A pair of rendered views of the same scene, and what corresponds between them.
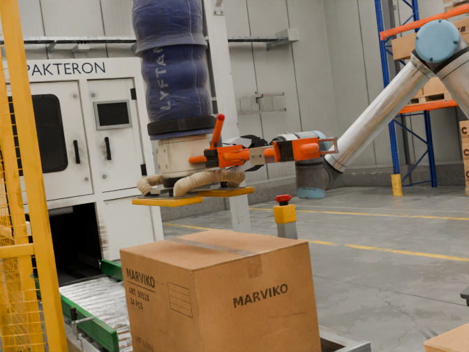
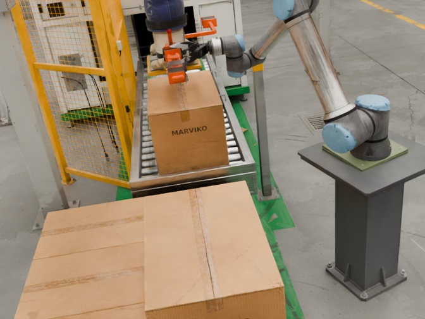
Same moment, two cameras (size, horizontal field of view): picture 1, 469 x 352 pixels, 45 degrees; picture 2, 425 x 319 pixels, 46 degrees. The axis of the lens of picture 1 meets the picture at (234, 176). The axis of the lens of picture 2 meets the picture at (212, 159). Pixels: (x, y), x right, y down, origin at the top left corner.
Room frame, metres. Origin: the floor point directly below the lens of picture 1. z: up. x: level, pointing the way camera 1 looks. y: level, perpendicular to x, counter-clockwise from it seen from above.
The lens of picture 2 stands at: (-0.51, -1.25, 1.95)
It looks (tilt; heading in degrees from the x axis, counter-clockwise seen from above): 28 degrees down; 27
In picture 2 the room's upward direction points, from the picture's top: 8 degrees counter-clockwise
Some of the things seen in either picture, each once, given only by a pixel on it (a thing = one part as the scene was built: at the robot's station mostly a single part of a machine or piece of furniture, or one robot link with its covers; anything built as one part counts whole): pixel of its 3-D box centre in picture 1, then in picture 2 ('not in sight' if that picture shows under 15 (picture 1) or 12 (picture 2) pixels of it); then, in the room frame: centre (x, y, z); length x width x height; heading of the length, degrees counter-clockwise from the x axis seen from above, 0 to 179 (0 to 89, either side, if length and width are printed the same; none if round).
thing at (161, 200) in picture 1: (164, 195); (155, 61); (1.82, 0.23, 1.13); 0.34 x 0.10 x 0.05; 32
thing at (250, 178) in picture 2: not in sight; (195, 192); (1.54, -0.05, 0.48); 0.70 x 0.03 x 0.15; 120
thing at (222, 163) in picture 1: (224, 156); (172, 53); (1.65, 0.02, 1.24); 0.10 x 0.08 x 0.06; 122
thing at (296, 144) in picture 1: (296, 149); (176, 75); (1.35, -0.16, 1.24); 0.08 x 0.07 x 0.05; 32
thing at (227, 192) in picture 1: (214, 187); (189, 56); (1.92, 0.07, 1.13); 0.34 x 0.10 x 0.05; 32
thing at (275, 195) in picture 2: not in sight; (267, 193); (2.29, -0.19, 0.01); 0.15 x 0.15 x 0.03; 30
